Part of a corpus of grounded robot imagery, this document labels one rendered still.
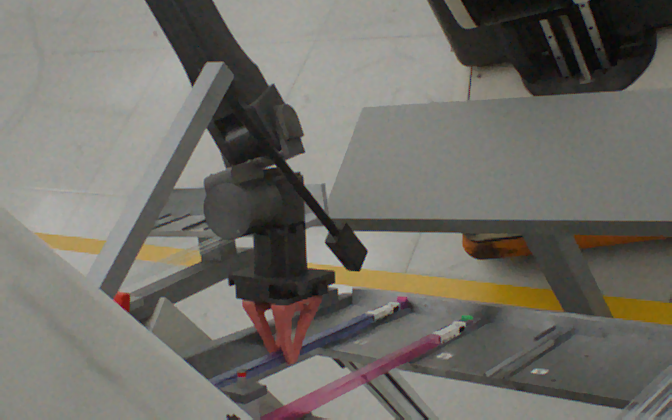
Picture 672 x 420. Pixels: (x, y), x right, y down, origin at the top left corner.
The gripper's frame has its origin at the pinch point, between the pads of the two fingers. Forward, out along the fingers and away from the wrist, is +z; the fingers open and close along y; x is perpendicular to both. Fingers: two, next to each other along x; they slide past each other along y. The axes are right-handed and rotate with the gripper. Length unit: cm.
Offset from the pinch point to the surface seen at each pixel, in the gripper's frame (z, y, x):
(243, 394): -9.4, 23.3, -33.6
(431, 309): 0.2, 4.0, 25.4
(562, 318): -0.6, 21.5, 25.5
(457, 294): 19, -35, 106
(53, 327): -26, 50, -69
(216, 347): -0.2, -8.1, -2.0
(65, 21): -53, -235, 169
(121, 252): -19.9, 20.2, -40.5
